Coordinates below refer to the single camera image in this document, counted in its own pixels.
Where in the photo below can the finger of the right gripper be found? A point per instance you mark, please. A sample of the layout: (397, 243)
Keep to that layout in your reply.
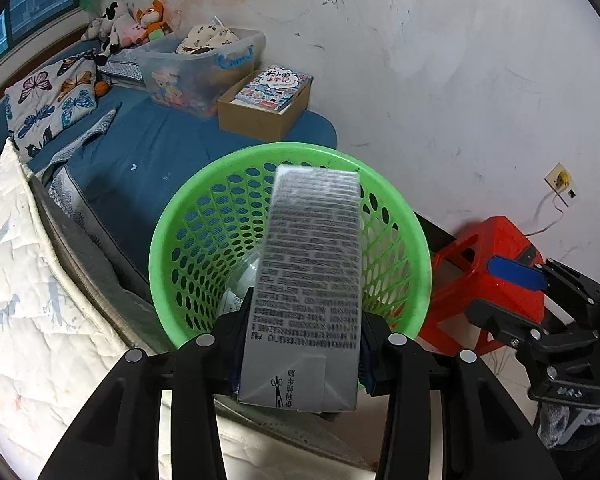
(506, 327)
(527, 277)

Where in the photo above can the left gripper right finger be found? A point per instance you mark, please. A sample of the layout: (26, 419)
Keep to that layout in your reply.
(484, 433)

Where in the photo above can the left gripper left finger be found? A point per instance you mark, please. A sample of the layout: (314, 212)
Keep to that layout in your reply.
(116, 433)

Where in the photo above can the right grey knit glove hand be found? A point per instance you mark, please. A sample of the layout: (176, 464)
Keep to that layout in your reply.
(567, 428)

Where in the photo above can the red plastic stool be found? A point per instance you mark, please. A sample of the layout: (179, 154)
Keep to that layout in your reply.
(460, 277)

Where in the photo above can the cream quilted blanket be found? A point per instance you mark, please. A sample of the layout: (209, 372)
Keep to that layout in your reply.
(65, 319)

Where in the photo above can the green plastic waste basket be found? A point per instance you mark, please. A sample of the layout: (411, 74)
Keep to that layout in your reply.
(221, 216)

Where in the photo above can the blue bed sheet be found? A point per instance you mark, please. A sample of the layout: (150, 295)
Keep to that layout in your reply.
(114, 170)

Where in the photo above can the cardboard box with books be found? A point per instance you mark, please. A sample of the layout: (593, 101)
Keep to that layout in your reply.
(265, 104)

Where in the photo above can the right butterfly print pillow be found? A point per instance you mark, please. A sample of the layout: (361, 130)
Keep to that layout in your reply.
(49, 101)

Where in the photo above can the clear plastic storage bin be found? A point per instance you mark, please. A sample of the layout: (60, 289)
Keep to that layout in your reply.
(193, 83)

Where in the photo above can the pink plush toy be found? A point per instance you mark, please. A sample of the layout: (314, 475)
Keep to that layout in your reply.
(133, 36)

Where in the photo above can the black white cow plush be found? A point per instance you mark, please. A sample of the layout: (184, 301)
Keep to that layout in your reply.
(109, 29)

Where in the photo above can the orange fox plush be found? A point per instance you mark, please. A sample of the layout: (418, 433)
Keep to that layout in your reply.
(152, 21)

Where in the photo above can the wall power socket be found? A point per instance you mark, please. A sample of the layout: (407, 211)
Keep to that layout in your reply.
(560, 181)

